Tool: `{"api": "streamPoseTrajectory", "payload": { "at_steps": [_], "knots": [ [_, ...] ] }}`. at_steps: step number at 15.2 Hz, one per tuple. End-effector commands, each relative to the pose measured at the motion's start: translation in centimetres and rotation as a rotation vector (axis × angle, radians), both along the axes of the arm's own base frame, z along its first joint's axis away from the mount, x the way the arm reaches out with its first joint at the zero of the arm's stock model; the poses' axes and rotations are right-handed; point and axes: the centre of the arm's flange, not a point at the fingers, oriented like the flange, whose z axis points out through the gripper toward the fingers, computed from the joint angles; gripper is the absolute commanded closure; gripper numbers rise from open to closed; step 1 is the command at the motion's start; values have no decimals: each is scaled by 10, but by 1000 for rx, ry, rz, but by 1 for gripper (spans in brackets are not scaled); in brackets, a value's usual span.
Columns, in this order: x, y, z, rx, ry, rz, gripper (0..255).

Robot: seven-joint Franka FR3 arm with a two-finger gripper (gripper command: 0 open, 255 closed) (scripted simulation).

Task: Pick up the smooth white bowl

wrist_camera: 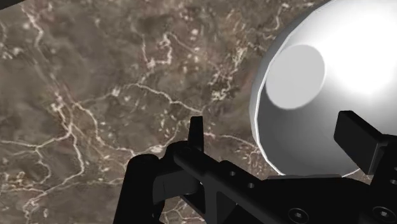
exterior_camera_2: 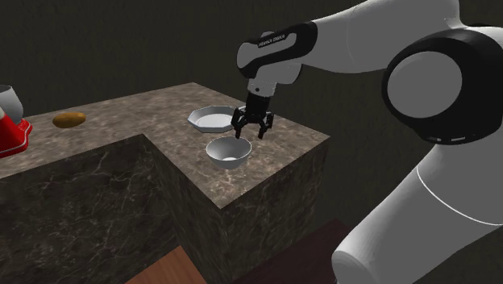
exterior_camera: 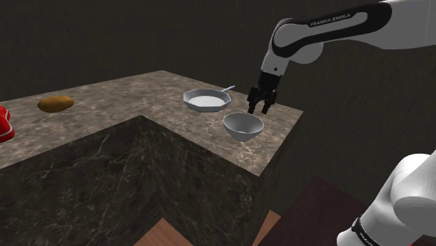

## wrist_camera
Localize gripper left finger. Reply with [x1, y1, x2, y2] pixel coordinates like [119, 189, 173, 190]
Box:
[113, 116, 270, 224]

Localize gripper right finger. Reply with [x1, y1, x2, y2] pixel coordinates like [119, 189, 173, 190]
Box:
[333, 110, 397, 224]

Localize white bowl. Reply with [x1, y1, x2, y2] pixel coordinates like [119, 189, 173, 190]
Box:
[249, 0, 397, 177]

